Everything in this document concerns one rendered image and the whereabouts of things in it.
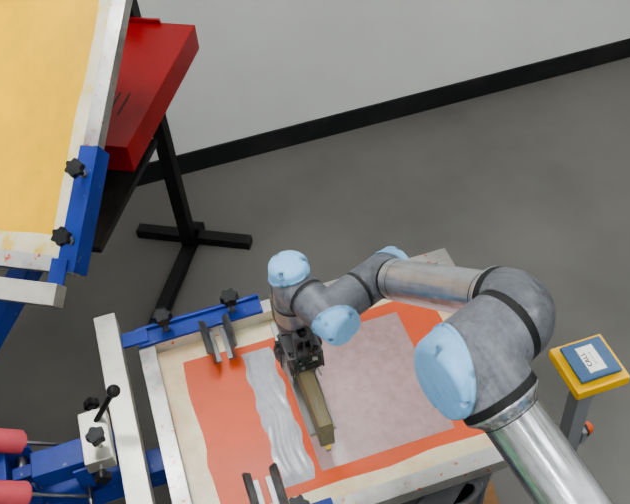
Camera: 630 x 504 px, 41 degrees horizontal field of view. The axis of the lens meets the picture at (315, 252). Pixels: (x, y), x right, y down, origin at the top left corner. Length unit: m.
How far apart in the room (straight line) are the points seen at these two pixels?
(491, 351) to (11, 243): 1.34
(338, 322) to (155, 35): 1.57
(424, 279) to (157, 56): 1.53
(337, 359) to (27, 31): 1.13
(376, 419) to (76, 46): 1.16
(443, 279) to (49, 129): 1.17
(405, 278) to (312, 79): 2.49
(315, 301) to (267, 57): 2.34
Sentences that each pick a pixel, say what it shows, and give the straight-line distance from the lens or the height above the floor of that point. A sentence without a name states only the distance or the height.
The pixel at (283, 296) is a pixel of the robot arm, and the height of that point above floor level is 1.40.
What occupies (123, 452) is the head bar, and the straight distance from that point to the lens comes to 1.82.
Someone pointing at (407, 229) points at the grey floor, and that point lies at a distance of 3.57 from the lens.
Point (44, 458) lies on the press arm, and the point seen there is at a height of 1.04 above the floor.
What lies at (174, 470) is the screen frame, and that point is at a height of 0.99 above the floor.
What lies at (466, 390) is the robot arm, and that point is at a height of 1.63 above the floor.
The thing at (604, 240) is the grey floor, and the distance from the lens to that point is 3.62.
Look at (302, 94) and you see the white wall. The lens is 3.87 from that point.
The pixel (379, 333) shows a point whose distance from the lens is 2.01.
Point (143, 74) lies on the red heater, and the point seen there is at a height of 1.10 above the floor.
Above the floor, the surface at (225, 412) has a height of 0.96.
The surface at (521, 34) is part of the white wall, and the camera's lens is 4.19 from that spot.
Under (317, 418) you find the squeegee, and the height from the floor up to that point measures 1.14.
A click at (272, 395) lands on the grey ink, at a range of 1.92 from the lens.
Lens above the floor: 2.55
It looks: 47 degrees down
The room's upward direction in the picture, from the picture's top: 6 degrees counter-clockwise
